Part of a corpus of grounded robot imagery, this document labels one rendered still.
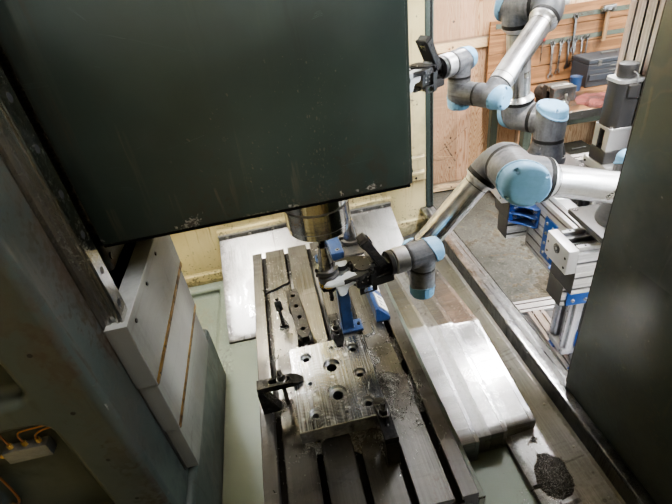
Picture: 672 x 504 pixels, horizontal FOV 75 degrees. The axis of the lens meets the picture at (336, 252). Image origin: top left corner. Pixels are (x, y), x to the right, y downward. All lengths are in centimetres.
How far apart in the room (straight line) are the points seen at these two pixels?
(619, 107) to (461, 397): 106
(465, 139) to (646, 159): 313
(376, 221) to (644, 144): 142
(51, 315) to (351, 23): 69
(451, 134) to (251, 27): 335
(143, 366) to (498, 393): 110
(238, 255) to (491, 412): 132
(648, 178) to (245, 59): 80
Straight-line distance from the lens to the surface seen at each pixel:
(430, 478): 121
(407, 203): 233
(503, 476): 156
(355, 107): 87
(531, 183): 118
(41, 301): 83
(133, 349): 100
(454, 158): 416
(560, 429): 162
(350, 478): 122
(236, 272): 215
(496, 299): 179
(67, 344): 87
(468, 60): 159
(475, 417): 154
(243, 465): 163
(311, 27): 83
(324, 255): 113
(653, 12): 175
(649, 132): 106
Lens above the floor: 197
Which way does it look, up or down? 34 degrees down
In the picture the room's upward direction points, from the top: 9 degrees counter-clockwise
